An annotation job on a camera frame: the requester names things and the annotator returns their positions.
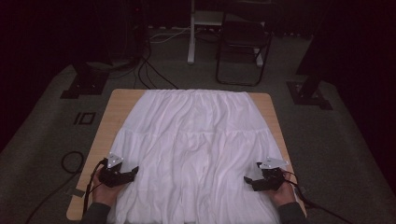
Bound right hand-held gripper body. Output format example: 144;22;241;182
251;157;289;191

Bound white skirt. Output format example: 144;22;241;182
106;89;290;224

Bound white floor cable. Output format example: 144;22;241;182
148;26;191;44

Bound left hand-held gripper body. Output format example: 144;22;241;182
98;151;134;189

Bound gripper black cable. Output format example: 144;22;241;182
82;158;108;217
279;169;356;224

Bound white desk frame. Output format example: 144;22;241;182
187;0;266;68

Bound person's right hand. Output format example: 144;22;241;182
266;172;297;207

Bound black stand with flat base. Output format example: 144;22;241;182
60;60;110;100
286;31;333;111

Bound dark equipment cabinet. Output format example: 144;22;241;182
110;0;149;62

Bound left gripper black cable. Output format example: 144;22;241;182
82;158;108;217

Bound black folding chair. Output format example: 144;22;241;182
215;12;274;88

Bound black floor cables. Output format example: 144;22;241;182
133;46;180;91

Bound person's left hand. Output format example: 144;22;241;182
92;169;124;208

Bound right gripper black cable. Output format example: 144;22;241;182
279;169;356;224

